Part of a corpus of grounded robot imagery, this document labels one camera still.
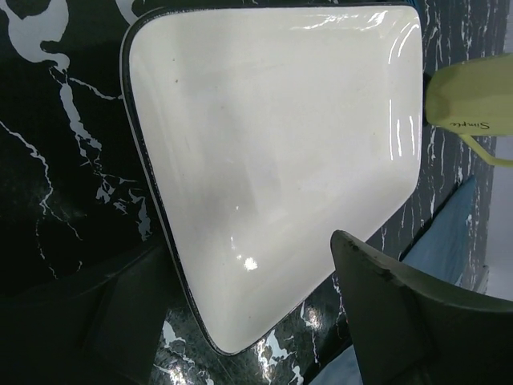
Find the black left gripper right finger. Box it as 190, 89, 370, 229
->
330, 230, 512, 384

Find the white rectangular plate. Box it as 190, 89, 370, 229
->
119, 2, 423, 355

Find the yellow mug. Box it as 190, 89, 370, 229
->
424, 53, 512, 168

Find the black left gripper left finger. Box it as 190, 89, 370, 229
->
1, 242, 176, 384

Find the blue patterned cloth placemat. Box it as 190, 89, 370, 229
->
309, 175, 477, 384

